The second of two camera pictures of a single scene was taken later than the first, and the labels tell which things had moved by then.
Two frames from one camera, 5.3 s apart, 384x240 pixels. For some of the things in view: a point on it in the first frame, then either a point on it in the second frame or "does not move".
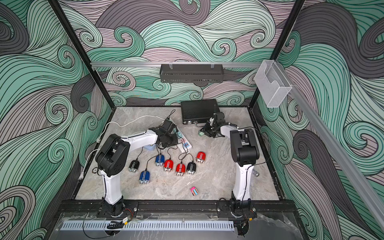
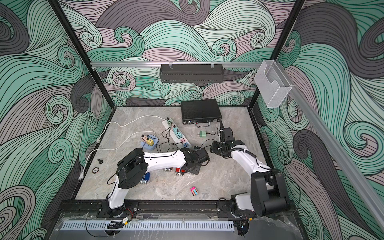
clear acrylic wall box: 272,83 does not move
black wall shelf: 191,73 does not move
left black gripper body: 170,141 -> 196,170
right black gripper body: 210,130 -> 217,148
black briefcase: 198,111 does not move
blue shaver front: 144,177 does not move
